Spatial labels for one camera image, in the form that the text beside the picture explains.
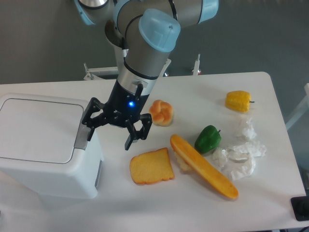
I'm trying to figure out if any yellow bell pepper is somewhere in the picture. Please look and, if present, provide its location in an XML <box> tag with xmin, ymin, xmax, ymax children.
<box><xmin>225</xmin><ymin>90</ymin><xmax>254</xmax><ymax>113</ymax></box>

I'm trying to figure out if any black device at edge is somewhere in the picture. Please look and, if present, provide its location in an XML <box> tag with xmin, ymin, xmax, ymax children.
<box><xmin>291</xmin><ymin>196</ymin><xmax>309</xmax><ymax>221</ymax></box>

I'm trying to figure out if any small bread piece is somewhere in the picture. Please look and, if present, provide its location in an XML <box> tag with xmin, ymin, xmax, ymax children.
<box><xmin>174</xmin><ymin>151</ymin><xmax>193</xmax><ymax>174</ymax></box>

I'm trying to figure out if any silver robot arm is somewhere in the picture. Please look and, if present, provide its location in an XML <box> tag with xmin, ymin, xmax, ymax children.
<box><xmin>75</xmin><ymin>0</ymin><xmax>219</xmax><ymax>149</ymax></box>

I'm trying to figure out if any white plastic trash can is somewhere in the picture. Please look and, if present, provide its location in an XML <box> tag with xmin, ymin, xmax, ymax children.
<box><xmin>0</xmin><ymin>93</ymin><xmax>104</xmax><ymax>199</ymax></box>

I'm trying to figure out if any crumpled white paper large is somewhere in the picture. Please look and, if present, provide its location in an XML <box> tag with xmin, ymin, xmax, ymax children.
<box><xmin>223</xmin><ymin>141</ymin><xmax>267</xmax><ymax>181</ymax></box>

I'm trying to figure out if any toast bread slice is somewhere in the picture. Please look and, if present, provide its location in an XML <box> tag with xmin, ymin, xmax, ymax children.
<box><xmin>129</xmin><ymin>147</ymin><xmax>175</xmax><ymax>185</ymax></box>

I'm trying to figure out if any white frame at right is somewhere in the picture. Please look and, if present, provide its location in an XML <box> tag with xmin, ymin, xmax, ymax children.
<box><xmin>285</xmin><ymin>83</ymin><xmax>309</xmax><ymax>130</ymax></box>

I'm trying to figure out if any crumpled white paper upper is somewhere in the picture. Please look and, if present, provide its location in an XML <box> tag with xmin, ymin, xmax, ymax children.
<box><xmin>235</xmin><ymin>117</ymin><xmax>257</xmax><ymax>141</ymax></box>

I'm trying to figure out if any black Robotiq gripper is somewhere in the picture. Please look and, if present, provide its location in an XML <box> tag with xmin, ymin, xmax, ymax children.
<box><xmin>82</xmin><ymin>81</ymin><xmax>153</xmax><ymax>150</ymax></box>

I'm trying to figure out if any long orange baguette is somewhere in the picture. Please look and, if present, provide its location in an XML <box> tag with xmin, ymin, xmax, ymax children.
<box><xmin>170</xmin><ymin>134</ymin><xmax>239</xmax><ymax>199</ymax></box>

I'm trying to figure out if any small crumpled paper ball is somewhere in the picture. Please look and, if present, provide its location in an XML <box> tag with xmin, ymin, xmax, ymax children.
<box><xmin>212</xmin><ymin>147</ymin><xmax>228</xmax><ymax>168</ymax></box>

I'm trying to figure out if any green bell pepper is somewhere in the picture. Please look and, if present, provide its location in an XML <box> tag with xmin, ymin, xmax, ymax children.
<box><xmin>195</xmin><ymin>125</ymin><xmax>221</xmax><ymax>154</ymax></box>

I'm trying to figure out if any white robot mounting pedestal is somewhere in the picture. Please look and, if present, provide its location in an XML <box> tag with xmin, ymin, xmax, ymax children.
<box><xmin>83</xmin><ymin>19</ymin><xmax>202</xmax><ymax>81</ymax></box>

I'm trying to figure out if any knotted bread roll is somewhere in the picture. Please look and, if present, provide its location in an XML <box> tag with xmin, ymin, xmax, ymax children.
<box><xmin>149</xmin><ymin>100</ymin><xmax>174</xmax><ymax>127</ymax></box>

